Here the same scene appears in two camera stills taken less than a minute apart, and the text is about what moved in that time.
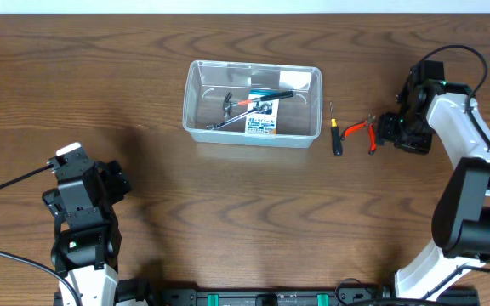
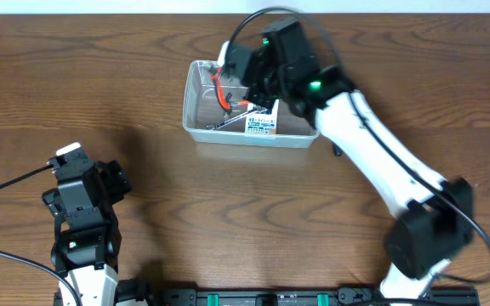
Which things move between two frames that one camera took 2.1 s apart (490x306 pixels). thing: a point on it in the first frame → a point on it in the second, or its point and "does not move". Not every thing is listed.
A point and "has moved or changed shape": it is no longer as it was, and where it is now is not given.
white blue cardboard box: [265, 120] does not move
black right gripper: [385, 132] → [253, 93]
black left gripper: [114, 181] does not move
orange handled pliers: [370, 123] has moved or changed shape
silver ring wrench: [212, 127] does not move
